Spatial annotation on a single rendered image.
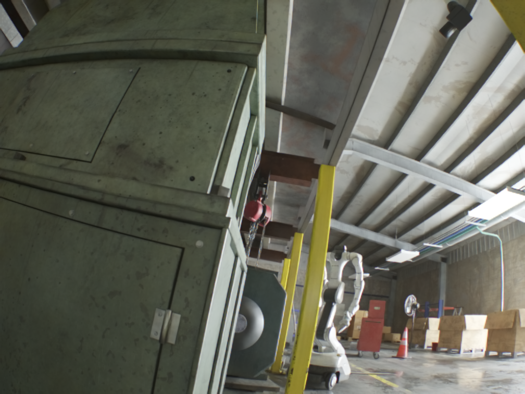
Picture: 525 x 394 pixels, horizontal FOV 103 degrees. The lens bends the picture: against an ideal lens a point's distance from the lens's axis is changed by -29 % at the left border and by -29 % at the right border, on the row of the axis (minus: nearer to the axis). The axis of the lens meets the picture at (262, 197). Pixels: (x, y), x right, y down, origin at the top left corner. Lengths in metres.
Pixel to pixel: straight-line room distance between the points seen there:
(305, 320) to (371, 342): 4.63
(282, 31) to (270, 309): 1.23
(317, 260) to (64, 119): 1.49
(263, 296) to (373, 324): 5.20
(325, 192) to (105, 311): 1.62
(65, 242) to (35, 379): 0.28
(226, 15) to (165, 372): 0.93
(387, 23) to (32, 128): 1.24
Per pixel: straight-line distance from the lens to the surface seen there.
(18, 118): 1.01
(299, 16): 1.61
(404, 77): 6.73
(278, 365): 3.46
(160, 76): 0.79
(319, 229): 1.82
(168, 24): 0.99
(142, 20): 1.06
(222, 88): 0.71
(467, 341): 9.04
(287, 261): 5.19
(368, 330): 6.29
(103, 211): 0.57
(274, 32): 1.44
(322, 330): 3.08
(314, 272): 1.75
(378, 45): 1.26
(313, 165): 2.26
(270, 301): 1.21
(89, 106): 0.82
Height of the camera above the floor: 0.67
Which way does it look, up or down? 22 degrees up
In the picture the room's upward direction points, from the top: 11 degrees clockwise
